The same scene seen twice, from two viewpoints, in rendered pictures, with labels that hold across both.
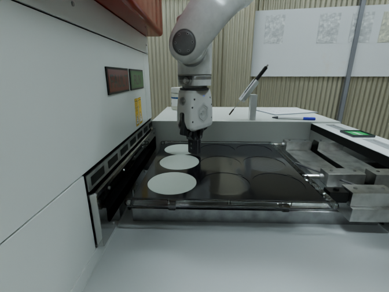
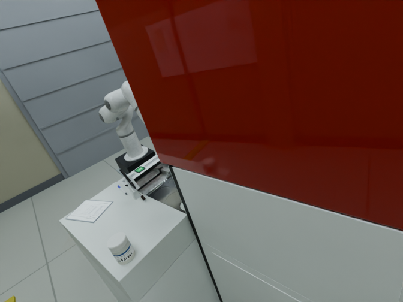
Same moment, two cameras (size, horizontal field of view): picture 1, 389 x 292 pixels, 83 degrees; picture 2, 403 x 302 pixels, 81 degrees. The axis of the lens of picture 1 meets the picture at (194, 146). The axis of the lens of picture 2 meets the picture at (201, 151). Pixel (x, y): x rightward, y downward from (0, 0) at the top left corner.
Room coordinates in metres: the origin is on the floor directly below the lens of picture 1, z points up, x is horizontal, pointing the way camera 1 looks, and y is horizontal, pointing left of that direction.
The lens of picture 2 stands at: (1.17, 0.81, 1.64)
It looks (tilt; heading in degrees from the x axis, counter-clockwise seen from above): 27 degrees down; 227
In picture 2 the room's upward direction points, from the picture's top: 17 degrees counter-clockwise
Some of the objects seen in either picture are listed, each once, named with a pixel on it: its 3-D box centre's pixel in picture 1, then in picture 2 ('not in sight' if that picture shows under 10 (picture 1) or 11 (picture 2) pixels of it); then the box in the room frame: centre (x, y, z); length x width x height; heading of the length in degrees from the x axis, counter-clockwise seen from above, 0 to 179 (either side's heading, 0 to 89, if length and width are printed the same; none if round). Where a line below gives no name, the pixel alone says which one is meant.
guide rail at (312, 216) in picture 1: (253, 214); not in sight; (0.39, -0.12, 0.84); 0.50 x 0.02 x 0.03; 88
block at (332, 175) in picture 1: (341, 176); (167, 171); (0.45, -0.33, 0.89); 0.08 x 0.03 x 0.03; 88
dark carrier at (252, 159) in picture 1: (220, 164); (189, 186); (0.52, -0.07, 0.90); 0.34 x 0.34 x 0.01; 88
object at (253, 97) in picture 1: (248, 99); (134, 188); (0.76, -0.18, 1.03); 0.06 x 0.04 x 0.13; 88
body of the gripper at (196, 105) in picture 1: (194, 106); not in sight; (0.58, 0.00, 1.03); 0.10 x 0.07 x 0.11; 143
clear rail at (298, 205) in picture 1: (230, 204); not in sight; (0.34, -0.06, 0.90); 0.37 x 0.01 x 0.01; 88
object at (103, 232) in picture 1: (136, 166); not in sight; (0.51, 0.15, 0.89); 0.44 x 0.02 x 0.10; 178
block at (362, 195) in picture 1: (367, 194); not in sight; (0.37, -0.33, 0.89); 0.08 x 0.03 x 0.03; 88
